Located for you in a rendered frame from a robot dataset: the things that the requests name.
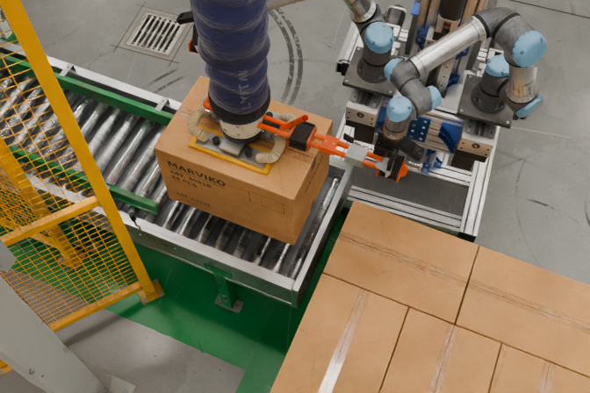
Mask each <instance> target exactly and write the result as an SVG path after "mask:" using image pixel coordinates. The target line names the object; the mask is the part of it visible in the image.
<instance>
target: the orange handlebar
mask: <svg viewBox="0 0 590 393"><path fill-rule="evenodd" d="M203 106H204V107H205V109H207V110H209V111H212V109H211V106H210V104H209V98H208V97H207V98H206V99H205V100H204V102H203ZM263 120H267V121H270V122H271V123H274V124H277V125H280V126H281V125H284V124H286V123H287V122H284V121H283V120H280V119H277V118H273V117H270V116H267V115H265V114H264V115H263ZM257 127H258V128H261V129H263V130H265V131H268V132H273V133H275V134H277V135H280V136H283V137H286V138H288V134H289V133H288V132H286V131H283V130H280V129H277V128H276V127H273V126H270V125H266V124H263V123H259V124H258V125H257ZM313 137H314V138H315V139H319V140H322V141H323V142H322V144H321V143H318V142H315V141H312V140H311V142H310V145H309V146H312V147H315V148H318V149H320V151H321V152H323V153H325V154H330V155H333V154H334V155H337V156H340V157H342V158H345V152H343V151H340V150H337V149H336V148H337V147H338V146H339V147H342V148H345V149H347V150H348V148H349V145H350V144H348V143H345V142H342V141H339V139H337V138H335V137H333V136H330V135H326V136H325V135H322V134H319V133H317V132H316V133H315V134H314V135H313ZM366 156H367V157H370V158H372V159H375V160H378V161H381V159H382V157H381V156H378V155H376V154H374V153H373V152H371V151H368V152H367V154H366ZM375 164H376V163H375V162H372V161H367V160H366V159H364V160H363V165H364V166H367V167H370V168H374V169H378V168H376V166H375ZM406 174H407V165H406V164H405V166H404V167H403V170H402V172H401V175H400V177H403V176H405V175H406Z"/></svg>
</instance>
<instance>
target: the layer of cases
mask: <svg viewBox="0 0 590 393"><path fill-rule="evenodd" d="M270 393H590V286H589V285H587V284H584V283H582V282H578V281H575V280H573V279H570V278H568V277H565V276H562V275H559V274H556V273H553V272H551V271H549V270H546V269H543V268H539V267H537V266H534V265H532V264H529V263H527V262H524V261H520V260H517V259H516V258H513V257H510V256H507V255H505V254H501V253H498V252H496V251H493V250H491V249H488V248H486V247H482V246H479V247H478V245H477V244H474V243H471V242H470V241H467V240H464V239H460V238H458V237H455V236H452V235H450V234H448V233H445V232H441V231H438V230H436V229H433V228H431V227H428V226H425V225H422V224H419V223H416V222H414V221H412V220H409V219H406V218H403V217H400V216H397V215H395V214H392V213H390V212H387V211H383V210H380V209H379V208H376V207H373V206H370V205H368V204H364V203H361V202H359V201H357V200H354V201H353V204H352V205H351V207H350V209H349V213H348V215H347V217H346V219H345V221H344V224H343V226H342V229H341V231H340V233H339V235H338V238H337V240H336V242H335V245H334V247H333V249H332V252H331V254H330V255H329V258H328V260H327V264H326V266H325V267H324V269H323V273H322V274H321V276H320V279H319V281H318V284H317V286H316V288H315V290H314V293H313V295H312V298H311V300H310V302H309V305H308V306H307V308H306V312H305V314H304V316H303V318H302V320H301V322H300V325H299V328H298V330H297V332H296V334H295V336H294V339H293V341H292V343H291V346H290V348H289V350H288V353H287V355H286V356H285V359H284V362H283V365H282V367H281V368H280V370H279V373H278V375H277V379H276V380H275V382H274V384H273V387H272V389H271V391H270Z"/></svg>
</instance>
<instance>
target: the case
mask: <svg viewBox="0 0 590 393"><path fill-rule="evenodd" d="M209 81H210V79H209V78H207V77H204V76H202V75H200V76H199V78H198V79H197V81H196V82H195V84H194V85H193V87H192V88H191V90H190V92H189V94H188V95H187V97H186V98H185V99H184V100H183V102H182V104H181V106H180V107H179V109H178V110H177V112H176V114H175V115H174V117H173V118H172V119H171V121H170V122H169V124H168V126H167V127H166V129H165V130H164V132H163V133H162V136H161V137H160V138H159V139H158V141H157V142H156V144H155V146H154V150H155V155H156V158H157V161H158V164H159V167H160V170H161V172H162V178H163V180H164V183H165V186H166V189H167V191H168V195H169V198H171V199H174V200H176V201H178V202H180V203H183V204H187V205H189V206H191V207H194V208H197V209H199V210H201V211H205V212H208V213H210V214H212V215H214V216H217V217H219V218H224V219H225V220H228V221H230V222H233V223H236V224H237V225H241V226H244V227H247V228H248V229H251V230H253V231H256V232H259V233H262V234H264V235H267V236H269V237H271V238H274V239H278V240H280V241H283V242H285V243H287V244H290V245H292V246H294V245H295V243H296V241H297V239H298V237H299V234H300V232H301V230H302V228H303V226H304V224H305V222H306V219H307V217H308V215H309V213H310V211H311V209H312V208H313V204H314V202H315V200H316V198H317V196H318V195H319V192H320V189H321V187H322V185H323V183H324V181H325V180H326V177H327V174H328V168H329V158H330V154H325V153H323V152H321V151H320V149H318V148H315V147H312V146H311V147H310V149H309V151H308V152H307V151H305V152H304V151H301V150H298V149H296V148H293V147H291V146H289V145H288V138H285V139H286V141H285V142H286V144H285V149H284V151H283V153H282V155H281V157H280V158H279V160H277V161H276V162H275V163H274V165H273V167H272V169H271V170H270V172H269V174H268V175H267V176H266V175H262V174H259V173H257V172H255V171H252V170H249V169H247V168H243V167H241V166H238V165H235V164H233V163H231V162H228V161H224V160H222V159H219V158H217V157H214V156H211V155H210V154H205V153H202V152H200V151H198V150H195V149H193V148H190V147H189V146H188V145H189V143H190V141H191V139H192V137H193V136H194V135H193V136H192V135H191V134H190V133H189V131H188V130H187V127H188V126H187V125H188V122H189V119H190V117H191V115H192V113H193V112H194V111H195V110H197V109H198V108H201V107H200V102H201V99H202V97H203V95H204V94H205V93H206V92H207V91H208V87H209ZM269 108H270V109H272V110H275V111H280V112H283V113H289V114H292V115H294V116H295V117H296V118H299V117H301V116H303V115H307V116H308V120H307V121H306V122H309V123H312V124H315V126H317V133H319V134H322V135H325V136H326V135H330V136H332V127H333V120H331V119H328V118H324V117H321V116H318V115H315V114H312V113H310V112H307V111H302V110H300V109H297V108H294V107H292V106H290V105H287V104H282V103H279V102H277V101H274V100H271V99H270V105H269ZM200 126H202V127H204V128H206V129H209V130H212V131H214V132H218V133H221V134H223V133H222V131H221V128H220V123H217V122H214V121H211V120H210V119H207V118H201V120H200V121H199V123H198V127H200ZM248 144H250V145H253V146H257V147H260V148H262V149H265V150H267V151H270V152H271V151H272V149H273V147H274V146H275V143H273V142H270V141H268V140H266V139H261V138H258V139H256V140H255V141H253V142H250V143H248Z"/></svg>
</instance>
